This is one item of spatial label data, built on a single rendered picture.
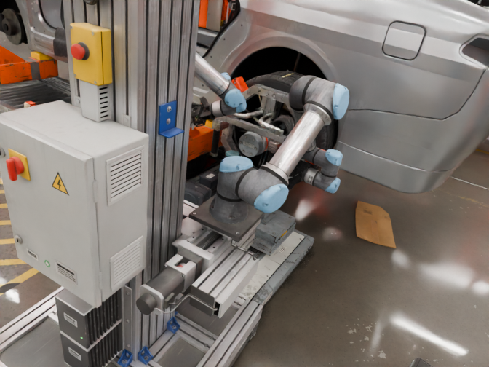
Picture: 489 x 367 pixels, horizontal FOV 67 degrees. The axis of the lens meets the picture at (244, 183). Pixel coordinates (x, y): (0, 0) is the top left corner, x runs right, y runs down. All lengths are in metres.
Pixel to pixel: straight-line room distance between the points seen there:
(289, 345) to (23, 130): 1.61
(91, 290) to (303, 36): 1.60
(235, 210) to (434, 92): 1.11
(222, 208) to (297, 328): 1.03
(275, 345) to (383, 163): 1.11
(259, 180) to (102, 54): 0.61
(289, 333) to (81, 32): 1.73
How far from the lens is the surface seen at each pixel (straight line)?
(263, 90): 2.00
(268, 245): 2.37
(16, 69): 3.81
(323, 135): 2.01
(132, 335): 1.57
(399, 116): 2.01
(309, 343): 2.15
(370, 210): 3.39
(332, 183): 1.70
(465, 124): 2.04
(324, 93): 1.36
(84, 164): 0.88
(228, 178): 1.30
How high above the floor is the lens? 1.63
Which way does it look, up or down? 30 degrees down
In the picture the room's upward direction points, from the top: 10 degrees clockwise
